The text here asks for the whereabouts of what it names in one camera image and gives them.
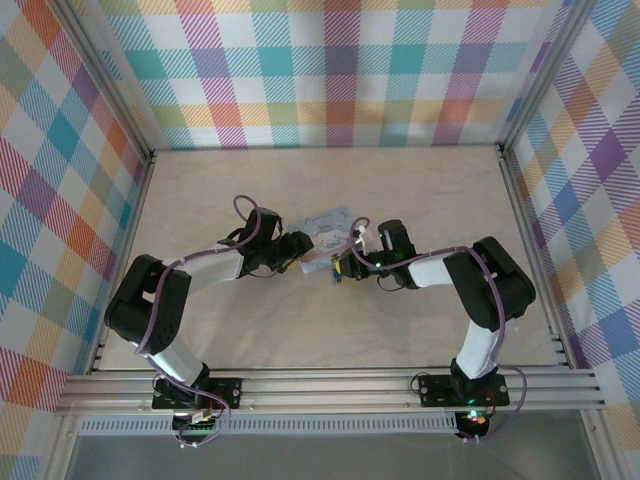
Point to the small blue padlock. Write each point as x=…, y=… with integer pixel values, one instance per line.
x=336, y=275

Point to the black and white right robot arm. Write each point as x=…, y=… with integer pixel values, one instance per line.
x=500, y=295

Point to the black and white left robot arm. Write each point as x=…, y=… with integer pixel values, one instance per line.
x=150, y=310

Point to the small lit controller board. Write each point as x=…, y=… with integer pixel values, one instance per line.
x=475, y=419

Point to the green connector board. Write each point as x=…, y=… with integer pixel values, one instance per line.
x=197, y=426

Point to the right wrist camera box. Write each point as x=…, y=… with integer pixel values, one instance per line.
x=361, y=245

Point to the aluminium mounting rail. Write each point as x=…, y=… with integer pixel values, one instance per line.
x=325, y=390

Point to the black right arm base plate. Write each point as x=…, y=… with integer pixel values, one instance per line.
x=435, y=390

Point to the aluminium table side rail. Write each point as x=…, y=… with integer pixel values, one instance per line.
x=129, y=225
x=531, y=250

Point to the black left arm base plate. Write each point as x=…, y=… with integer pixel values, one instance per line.
x=227, y=392

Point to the aluminium frame post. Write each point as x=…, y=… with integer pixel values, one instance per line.
x=541, y=75
x=107, y=82

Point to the aluminium frame strut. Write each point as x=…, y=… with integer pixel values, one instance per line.
x=597, y=445
x=62, y=450

